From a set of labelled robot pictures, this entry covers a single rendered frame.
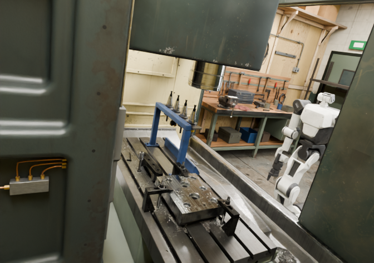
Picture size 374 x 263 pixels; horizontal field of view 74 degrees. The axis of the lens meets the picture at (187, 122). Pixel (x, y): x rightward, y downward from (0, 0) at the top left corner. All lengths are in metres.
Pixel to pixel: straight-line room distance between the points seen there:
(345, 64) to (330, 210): 4.70
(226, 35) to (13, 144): 0.79
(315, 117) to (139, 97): 1.47
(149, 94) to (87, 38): 1.58
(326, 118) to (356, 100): 0.86
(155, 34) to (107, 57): 0.31
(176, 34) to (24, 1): 0.46
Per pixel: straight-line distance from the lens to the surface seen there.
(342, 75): 5.97
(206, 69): 1.09
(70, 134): 0.67
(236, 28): 1.07
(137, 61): 2.08
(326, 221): 1.57
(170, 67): 2.19
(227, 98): 3.57
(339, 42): 6.19
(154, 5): 0.90
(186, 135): 1.38
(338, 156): 1.47
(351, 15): 6.24
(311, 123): 2.31
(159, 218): 1.18
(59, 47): 0.67
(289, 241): 1.72
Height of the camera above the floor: 1.64
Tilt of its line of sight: 17 degrees down
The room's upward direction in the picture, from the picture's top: 11 degrees clockwise
